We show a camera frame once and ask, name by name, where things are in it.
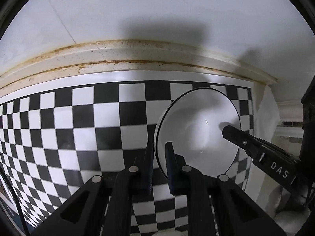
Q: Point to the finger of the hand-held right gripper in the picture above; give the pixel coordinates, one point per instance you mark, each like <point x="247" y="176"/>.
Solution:
<point x="240" y="139"/>

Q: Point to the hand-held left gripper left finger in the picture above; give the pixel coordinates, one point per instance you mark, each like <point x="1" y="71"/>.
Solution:
<point x="148" y="168"/>

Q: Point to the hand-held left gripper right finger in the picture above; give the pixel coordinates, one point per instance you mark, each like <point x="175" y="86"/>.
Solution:
<point x="170" y="168"/>

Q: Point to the white bowl with black rim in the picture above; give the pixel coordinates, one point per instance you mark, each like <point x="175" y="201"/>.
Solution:
<point x="196" y="127"/>

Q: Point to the black and white checkered mat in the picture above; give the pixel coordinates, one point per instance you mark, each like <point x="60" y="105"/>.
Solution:
<point x="73" y="127"/>

